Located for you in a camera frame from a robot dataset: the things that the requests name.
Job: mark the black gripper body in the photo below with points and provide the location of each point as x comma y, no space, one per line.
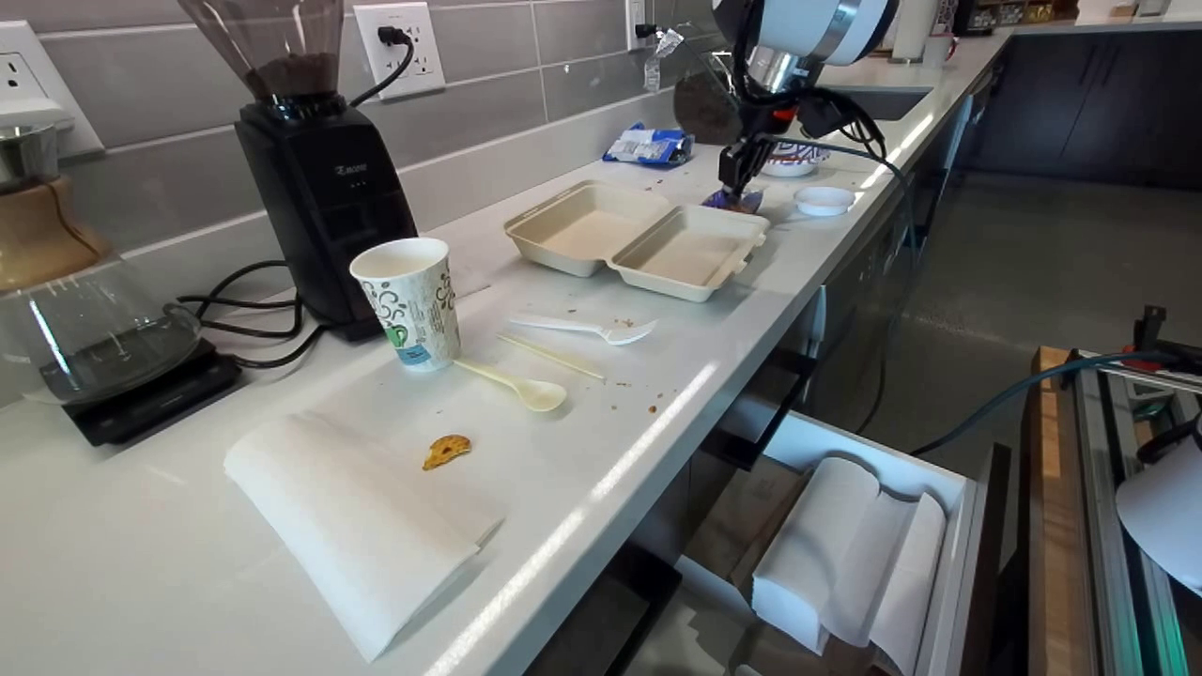
756,134

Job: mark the cream plastic spoon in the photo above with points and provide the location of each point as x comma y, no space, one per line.
529,396

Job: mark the dark round pot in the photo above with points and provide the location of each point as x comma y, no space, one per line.
704,105

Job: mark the clear plastic lid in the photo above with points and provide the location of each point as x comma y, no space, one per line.
829,201

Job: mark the blue snack package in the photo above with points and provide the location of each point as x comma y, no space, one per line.
645,147

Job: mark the beige clamshell takeout container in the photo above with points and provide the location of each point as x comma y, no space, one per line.
626,238

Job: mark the steel sink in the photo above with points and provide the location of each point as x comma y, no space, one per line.
883,102

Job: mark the white paper roll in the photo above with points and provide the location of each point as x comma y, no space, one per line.
914,33

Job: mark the white plastic fork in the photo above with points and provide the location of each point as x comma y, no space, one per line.
602,333

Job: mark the white open drawer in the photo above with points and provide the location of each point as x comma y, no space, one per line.
800,443

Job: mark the dark cabinet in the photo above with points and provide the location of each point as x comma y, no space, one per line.
1089,114

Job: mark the patterned paper cup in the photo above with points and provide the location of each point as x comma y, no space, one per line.
412,306

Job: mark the white curved paper stack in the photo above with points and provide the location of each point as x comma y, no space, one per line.
850,549

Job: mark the orange chip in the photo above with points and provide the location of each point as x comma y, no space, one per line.
447,452

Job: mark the black coffee grinder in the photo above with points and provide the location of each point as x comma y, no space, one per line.
324,191

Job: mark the wooden top cart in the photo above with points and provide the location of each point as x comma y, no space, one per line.
1054,502

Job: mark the white paper napkin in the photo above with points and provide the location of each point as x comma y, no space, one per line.
350,527

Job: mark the black kitchen scale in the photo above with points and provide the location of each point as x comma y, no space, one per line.
150,396

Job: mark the glass coffee carafe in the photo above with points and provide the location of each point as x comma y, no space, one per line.
86,326

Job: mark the white wall outlet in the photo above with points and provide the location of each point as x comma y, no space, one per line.
422,57
19,70

